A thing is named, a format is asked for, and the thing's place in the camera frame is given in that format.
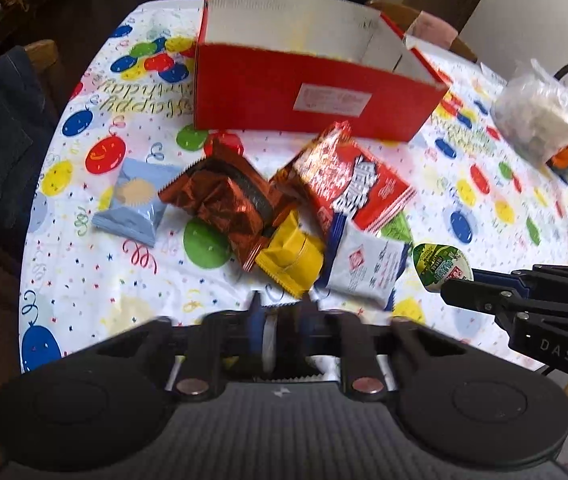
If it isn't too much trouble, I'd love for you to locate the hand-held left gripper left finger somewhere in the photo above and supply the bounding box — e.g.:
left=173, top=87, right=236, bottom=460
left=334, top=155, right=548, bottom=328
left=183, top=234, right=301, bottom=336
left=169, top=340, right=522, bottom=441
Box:
left=96, top=291, right=269, bottom=403

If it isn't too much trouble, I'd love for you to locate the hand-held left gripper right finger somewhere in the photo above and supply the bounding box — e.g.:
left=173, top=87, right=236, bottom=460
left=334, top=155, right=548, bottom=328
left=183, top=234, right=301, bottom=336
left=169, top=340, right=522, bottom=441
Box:
left=299, top=301, right=466, bottom=403

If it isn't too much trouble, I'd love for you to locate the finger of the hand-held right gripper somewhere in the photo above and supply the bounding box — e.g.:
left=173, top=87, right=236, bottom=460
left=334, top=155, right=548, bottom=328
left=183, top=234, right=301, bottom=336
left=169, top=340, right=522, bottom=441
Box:
left=440, top=277, right=568, bottom=320
left=469, top=266, right=568, bottom=291

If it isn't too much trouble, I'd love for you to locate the thin foil snack packet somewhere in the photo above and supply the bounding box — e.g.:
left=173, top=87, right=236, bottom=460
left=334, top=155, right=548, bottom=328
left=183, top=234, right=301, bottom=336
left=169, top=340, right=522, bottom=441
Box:
left=259, top=300, right=315, bottom=383

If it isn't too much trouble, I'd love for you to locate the green jelly cup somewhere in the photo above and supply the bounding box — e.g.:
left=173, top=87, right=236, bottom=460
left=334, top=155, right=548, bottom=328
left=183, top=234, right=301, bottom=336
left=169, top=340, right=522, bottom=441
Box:
left=410, top=242, right=476, bottom=293

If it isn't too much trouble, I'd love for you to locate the yellow snack packet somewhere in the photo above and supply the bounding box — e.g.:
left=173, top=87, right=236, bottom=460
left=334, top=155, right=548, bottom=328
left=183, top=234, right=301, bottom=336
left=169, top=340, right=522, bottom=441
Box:
left=255, top=209, right=325, bottom=298

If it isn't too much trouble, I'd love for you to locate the white blue-edged snack packet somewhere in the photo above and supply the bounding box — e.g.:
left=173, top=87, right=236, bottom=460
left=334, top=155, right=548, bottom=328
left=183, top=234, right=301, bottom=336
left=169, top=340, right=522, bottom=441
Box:
left=314, top=212, right=412, bottom=311

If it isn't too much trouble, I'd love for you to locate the green snack bar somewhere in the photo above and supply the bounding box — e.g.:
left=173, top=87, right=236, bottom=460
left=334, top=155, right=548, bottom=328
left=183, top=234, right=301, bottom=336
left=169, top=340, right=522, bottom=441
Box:
left=379, top=210, right=415, bottom=243

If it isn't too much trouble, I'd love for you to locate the copper foil snack packet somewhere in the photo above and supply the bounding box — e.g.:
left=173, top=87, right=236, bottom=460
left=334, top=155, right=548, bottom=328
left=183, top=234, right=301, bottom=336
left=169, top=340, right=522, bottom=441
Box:
left=158, top=145, right=299, bottom=273

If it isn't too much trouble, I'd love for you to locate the red snack packet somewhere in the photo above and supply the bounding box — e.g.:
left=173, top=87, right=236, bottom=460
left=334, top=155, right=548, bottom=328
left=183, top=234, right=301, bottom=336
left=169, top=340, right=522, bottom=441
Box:
left=269, top=121, right=417, bottom=233

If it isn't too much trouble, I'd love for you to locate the light blue cookie packet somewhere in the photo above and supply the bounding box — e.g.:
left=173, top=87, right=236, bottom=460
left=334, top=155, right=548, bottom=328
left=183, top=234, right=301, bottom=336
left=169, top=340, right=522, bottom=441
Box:
left=91, top=157, right=185, bottom=248

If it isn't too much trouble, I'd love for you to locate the red cardboard box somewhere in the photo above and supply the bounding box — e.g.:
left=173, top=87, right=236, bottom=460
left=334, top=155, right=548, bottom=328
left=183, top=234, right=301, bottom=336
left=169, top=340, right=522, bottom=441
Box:
left=193, top=0, right=450, bottom=143

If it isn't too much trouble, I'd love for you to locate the balloon print tablecloth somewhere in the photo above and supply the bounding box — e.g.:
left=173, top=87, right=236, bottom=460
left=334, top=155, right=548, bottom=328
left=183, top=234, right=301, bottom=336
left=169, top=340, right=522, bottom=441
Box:
left=18, top=0, right=568, bottom=376

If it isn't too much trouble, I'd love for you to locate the plastic bag with white plush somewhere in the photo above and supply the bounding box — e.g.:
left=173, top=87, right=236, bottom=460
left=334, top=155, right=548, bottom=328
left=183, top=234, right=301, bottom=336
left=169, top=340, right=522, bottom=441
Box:
left=491, top=57, right=568, bottom=171

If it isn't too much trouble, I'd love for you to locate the pink towel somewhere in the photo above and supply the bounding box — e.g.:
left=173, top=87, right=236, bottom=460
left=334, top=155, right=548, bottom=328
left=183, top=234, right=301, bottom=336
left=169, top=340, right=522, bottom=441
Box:
left=406, top=10, right=460, bottom=51

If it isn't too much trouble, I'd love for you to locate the wooden dining chair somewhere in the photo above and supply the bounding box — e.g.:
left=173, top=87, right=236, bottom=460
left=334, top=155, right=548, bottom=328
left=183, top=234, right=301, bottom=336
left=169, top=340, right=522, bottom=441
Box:
left=366, top=0, right=480, bottom=63

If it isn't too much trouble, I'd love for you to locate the wooden chair with jeans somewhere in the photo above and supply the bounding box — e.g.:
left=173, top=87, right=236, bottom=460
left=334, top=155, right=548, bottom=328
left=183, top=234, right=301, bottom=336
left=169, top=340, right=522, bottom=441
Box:
left=0, top=39, right=62, bottom=321

